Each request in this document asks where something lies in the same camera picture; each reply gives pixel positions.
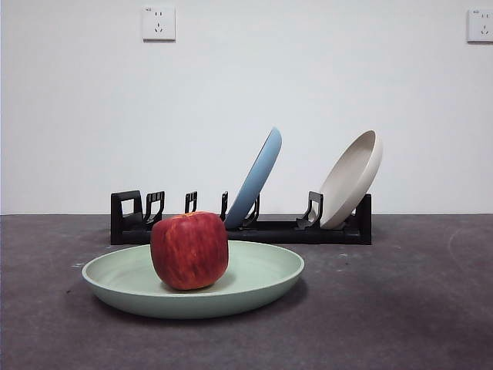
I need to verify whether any green plate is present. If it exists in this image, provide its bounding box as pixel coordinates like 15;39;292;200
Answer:
81;240;305;320

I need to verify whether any red apple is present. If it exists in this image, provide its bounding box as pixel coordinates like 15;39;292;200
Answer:
149;210;230;291

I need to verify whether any blue plate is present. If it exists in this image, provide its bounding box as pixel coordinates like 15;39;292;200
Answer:
223;126;283;228

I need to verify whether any beige plate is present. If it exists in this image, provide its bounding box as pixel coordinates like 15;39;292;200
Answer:
319;129;384;228

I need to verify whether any black plate rack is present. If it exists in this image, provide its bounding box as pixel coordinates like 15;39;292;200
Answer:
110;190;373;245

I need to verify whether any white wall socket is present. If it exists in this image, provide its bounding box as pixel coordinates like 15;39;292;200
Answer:
142;5;176;42
466;8;493;43

